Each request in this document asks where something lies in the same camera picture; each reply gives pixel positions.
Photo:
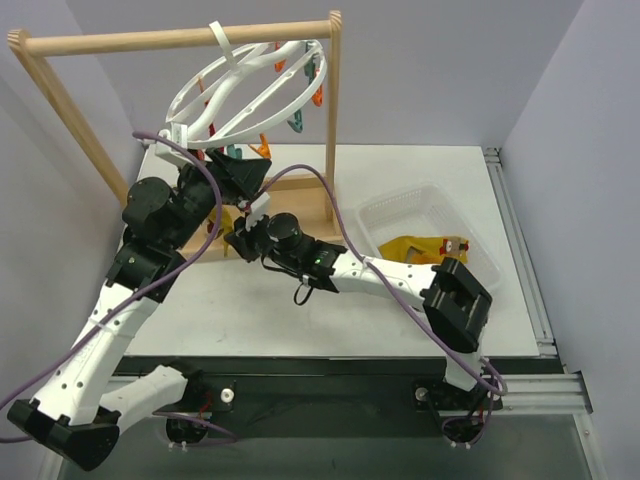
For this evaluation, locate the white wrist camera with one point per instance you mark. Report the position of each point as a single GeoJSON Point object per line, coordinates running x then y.
{"type": "Point", "coordinates": [171, 145]}
{"type": "Point", "coordinates": [256, 211]}

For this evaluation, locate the bright yellow cloth sock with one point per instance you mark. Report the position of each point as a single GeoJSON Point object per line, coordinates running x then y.
{"type": "Point", "coordinates": [425, 250]}

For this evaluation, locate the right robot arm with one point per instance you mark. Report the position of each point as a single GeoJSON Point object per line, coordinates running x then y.
{"type": "Point", "coordinates": [446, 301]}

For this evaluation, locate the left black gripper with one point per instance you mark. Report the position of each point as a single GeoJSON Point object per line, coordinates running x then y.
{"type": "Point", "coordinates": [232, 176]}

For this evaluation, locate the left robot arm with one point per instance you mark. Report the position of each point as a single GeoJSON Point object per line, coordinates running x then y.
{"type": "Point", "coordinates": [73, 414]}

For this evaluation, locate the orange clothes peg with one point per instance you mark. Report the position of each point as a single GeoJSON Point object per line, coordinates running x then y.
{"type": "Point", "coordinates": [262, 149]}

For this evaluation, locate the white round clip hanger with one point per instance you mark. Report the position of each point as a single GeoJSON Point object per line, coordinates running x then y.
{"type": "Point", "coordinates": [247, 91]}

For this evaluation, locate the dark teal clothes peg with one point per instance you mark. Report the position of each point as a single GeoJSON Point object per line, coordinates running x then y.
{"type": "Point", "coordinates": [234, 151]}

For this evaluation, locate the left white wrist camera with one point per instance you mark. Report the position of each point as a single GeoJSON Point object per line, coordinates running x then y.
{"type": "Point", "coordinates": [171, 145]}

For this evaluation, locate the white plastic basket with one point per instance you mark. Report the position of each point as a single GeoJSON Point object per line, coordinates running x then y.
{"type": "Point", "coordinates": [426, 211]}

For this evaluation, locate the wooden hanger rack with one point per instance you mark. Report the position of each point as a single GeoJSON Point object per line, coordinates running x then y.
{"type": "Point", "coordinates": [307, 196]}

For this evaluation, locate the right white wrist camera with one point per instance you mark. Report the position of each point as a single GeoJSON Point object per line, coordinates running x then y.
{"type": "Point", "coordinates": [256, 211]}

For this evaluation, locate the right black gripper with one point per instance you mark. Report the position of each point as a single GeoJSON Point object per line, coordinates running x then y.
{"type": "Point", "coordinates": [248, 240]}

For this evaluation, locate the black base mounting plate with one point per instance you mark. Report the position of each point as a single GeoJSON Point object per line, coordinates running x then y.
{"type": "Point", "coordinates": [233, 398]}

